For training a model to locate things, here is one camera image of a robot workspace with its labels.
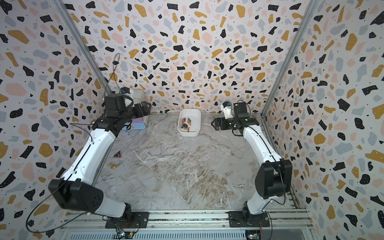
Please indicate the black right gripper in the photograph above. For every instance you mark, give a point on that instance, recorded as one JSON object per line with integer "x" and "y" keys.
{"x": 223, "y": 120}

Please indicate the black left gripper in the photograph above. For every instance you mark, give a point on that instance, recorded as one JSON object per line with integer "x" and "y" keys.
{"x": 145, "y": 110}

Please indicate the white plastic storage box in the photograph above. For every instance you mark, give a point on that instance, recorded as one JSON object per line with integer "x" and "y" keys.
{"x": 189, "y": 123}

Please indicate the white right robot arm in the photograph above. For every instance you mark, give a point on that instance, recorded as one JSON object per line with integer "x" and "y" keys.
{"x": 274, "y": 176}

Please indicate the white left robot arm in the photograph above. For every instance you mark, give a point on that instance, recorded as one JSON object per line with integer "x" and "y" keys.
{"x": 76, "y": 190}

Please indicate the pastel mini drawer unit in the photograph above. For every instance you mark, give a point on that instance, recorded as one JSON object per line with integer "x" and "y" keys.
{"x": 140, "y": 123}

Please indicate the red triangle sticker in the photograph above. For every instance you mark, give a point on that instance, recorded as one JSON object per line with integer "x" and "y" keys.
{"x": 117, "y": 155}

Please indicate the small gold coin object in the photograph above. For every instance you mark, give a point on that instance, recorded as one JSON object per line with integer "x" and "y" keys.
{"x": 112, "y": 165}

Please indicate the right circuit board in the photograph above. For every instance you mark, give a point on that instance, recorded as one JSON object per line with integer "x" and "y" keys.
{"x": 253, "y": 235}

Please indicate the circuit board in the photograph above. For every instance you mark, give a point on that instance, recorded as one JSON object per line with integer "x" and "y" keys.
{"x": 253, "y": 235}
{"x": 123, "y": 235}

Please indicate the left circuit board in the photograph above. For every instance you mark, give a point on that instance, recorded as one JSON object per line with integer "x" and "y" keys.
{"x": 123, "y": 235}

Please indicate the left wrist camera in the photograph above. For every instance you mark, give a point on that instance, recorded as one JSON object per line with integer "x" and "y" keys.
{"x": 116, "y": 103}

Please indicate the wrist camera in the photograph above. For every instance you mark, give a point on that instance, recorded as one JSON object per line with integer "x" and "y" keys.
{"x": 116, "y": 103}
{"x": 236, "y": 110}

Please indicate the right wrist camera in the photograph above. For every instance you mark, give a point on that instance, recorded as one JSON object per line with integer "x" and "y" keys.
{"x": 236, "y": 110}

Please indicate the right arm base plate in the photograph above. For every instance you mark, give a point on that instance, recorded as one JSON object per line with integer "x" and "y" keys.
{"x": 239, "y": 219}

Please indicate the aluminium rail frame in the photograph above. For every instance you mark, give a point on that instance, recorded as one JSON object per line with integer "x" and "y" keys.
{"x": 286, "y": 224}

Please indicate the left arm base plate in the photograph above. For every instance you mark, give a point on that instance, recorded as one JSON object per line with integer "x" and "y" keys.
{"x": 134, "y": 220}

